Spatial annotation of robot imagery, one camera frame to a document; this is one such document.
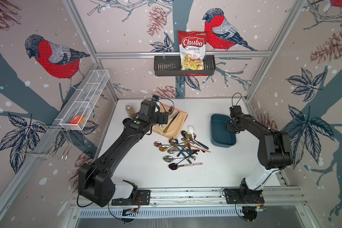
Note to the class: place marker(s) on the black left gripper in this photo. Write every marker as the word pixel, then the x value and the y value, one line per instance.
pixel 161 119

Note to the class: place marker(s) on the wire hook rack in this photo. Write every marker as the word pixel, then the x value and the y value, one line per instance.
pixel 48 142

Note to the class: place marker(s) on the white ceramic spoon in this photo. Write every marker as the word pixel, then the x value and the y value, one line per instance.
pixel 191 129

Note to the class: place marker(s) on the silver fork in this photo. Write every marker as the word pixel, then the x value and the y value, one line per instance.
pixel 171 109

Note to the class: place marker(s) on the black wall basket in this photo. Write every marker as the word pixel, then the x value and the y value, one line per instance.
pixel 169 66

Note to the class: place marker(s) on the clear wire wall shelf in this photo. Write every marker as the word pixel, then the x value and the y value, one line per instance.
pixel 86 100

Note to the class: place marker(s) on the teal plastic storage box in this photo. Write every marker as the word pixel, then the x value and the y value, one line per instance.
pixel 220 136

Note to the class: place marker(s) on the black round lid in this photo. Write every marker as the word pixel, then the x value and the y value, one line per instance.
pixel 125 121

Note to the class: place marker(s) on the orange handled spoon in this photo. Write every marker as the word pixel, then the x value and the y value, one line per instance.
pixel 201 149

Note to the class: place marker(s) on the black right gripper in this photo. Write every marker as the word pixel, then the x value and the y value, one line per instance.
pixel 229 129

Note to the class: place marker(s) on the silver spoon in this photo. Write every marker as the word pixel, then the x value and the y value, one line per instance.
pixel 170 159

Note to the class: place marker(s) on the purple spoon pink handle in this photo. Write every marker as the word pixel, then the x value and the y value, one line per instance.
pixel 175 166

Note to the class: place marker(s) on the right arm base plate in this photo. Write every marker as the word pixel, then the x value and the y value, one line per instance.
pixel 235 196

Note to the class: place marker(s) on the gold cream handled knife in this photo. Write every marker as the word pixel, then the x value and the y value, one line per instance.
pixel 160 131

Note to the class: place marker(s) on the red Chuba chips bag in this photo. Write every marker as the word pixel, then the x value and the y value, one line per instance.
pixel 192 48

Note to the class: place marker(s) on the black spoon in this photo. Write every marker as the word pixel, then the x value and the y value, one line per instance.
pixel 200 144

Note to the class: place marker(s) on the gold spoon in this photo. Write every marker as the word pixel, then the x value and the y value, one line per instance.
pixel 171 149

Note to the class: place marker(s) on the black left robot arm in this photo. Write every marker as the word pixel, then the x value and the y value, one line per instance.
pixel 95 179

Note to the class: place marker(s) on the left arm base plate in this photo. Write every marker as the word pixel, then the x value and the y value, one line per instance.
pixel 138 197

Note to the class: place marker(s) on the small red box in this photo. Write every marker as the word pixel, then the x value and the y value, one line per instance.
pixel 78 120

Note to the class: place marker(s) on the brown spice jar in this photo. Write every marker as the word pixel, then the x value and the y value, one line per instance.
pixel 130 110

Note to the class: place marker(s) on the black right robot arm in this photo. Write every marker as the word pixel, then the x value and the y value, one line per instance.
pixel 274 150

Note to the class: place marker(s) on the peach cloth napkin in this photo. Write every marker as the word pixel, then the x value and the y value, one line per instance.
pixel 175 128

